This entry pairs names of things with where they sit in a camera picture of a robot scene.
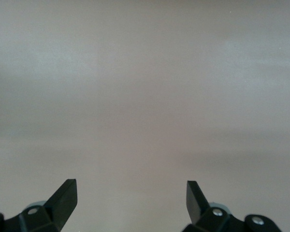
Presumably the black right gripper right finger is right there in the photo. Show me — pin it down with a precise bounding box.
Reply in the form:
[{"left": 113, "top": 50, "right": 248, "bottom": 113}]
[{"left": 182, "top": 180, "right": 283, "bottom": 232}]

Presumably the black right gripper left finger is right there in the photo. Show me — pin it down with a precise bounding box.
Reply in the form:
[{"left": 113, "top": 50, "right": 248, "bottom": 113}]
[{"left": 0, "top": 178, "right": 78, "bottom": 232}]

